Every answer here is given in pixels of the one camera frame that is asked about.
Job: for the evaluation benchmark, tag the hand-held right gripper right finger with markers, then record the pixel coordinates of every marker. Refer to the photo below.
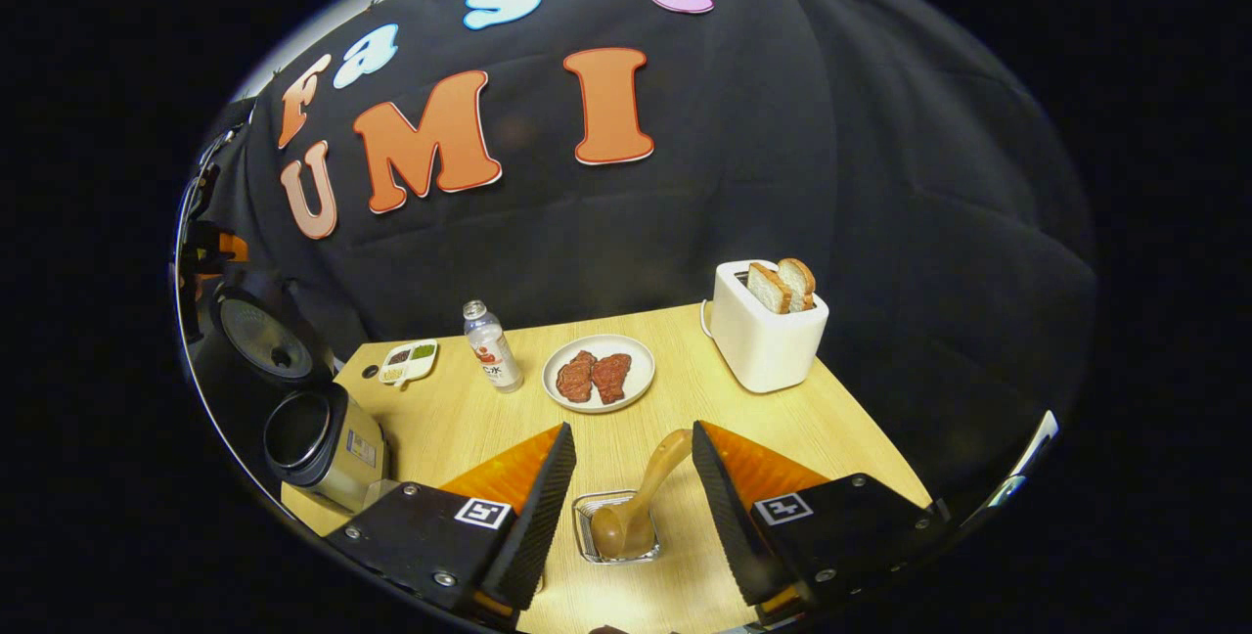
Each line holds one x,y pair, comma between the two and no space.
729,517

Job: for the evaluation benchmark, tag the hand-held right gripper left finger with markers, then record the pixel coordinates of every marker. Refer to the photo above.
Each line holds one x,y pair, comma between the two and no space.
543,517

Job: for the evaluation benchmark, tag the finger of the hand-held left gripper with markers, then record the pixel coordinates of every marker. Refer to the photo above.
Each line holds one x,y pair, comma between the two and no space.
233,247

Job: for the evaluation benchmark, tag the dark grey rice cooker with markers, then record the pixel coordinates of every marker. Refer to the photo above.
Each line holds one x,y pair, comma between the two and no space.
323,448

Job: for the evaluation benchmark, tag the red meat piece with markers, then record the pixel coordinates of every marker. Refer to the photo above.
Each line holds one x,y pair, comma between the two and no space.
575,378
611,378

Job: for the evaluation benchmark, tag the clear drink bottle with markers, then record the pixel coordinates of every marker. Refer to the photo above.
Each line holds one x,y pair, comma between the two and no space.
494,355

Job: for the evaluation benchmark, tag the white toaster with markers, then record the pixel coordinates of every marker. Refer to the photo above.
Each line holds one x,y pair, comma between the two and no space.
768,340

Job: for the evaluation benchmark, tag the white round plate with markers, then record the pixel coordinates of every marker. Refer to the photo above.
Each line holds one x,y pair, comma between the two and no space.
636,360

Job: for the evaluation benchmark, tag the white divided bean dish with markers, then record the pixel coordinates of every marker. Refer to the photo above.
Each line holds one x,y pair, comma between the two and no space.
406,365

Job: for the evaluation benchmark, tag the toasted bread slice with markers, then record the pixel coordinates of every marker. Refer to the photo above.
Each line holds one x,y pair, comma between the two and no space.
768,288
799,282

